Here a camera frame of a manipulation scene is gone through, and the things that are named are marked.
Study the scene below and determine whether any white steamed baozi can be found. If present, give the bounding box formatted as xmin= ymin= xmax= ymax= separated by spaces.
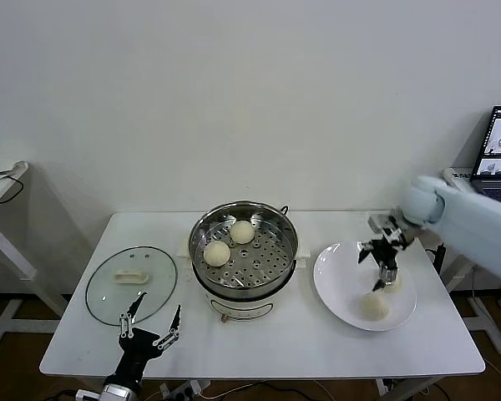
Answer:
xmin=382 ymin=273 xmax=404 ymax=294
xmin=229 ymin=220 xmax=255 ymax=246
xmin=203 ymin=241 xmax=231 ymax=267
xmin=357 ymin=292 xmax=391 ymax=322

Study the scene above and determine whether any white power strip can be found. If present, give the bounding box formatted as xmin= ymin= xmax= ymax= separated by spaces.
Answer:
xmin=158 ymin=378 xmax=212 ymax=401

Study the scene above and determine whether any white cloth bag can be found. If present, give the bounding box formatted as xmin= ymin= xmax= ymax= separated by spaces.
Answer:
xmin=0 ymin=156 xmax=29 ymax=183

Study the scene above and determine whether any round glass pot lid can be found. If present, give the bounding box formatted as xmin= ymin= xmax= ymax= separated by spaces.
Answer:
xmin=85 ymin=246 xmax=180 ymax=326

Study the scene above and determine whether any thin black cable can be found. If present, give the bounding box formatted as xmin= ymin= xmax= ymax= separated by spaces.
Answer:
xmin=0 ymin=172 xmax=26 ymax=206

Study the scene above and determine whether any black cable with adapter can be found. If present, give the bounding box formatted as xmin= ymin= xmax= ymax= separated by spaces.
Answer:
xmin=425 ymin=241 xmax=448 ymax=271

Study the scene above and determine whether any white round plate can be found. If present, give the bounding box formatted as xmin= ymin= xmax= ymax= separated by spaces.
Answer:
xmin=312 ymin=241 xmax=418 ymax=332

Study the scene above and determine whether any stainless steel steamer basket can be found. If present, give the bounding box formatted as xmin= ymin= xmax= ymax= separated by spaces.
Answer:
xmin=189 ymin=201 xmax=300 ymax=293

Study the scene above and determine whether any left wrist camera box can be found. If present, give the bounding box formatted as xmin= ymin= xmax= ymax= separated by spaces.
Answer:
xmin=75 ymin=382 xmax=141 ymax=401

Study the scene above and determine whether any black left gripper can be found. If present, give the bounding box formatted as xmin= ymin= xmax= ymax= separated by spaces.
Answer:
xmin=107 ymin=291 xmax=183 ymax=379

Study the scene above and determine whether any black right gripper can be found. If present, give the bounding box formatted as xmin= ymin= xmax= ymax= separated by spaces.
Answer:
xmin=357 ymin=227 xmax=414 ymax=293

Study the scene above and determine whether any grey open laptop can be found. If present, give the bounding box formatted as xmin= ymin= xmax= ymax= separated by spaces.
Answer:
xmin=469 ymin=105 xmax=501 ymax=209

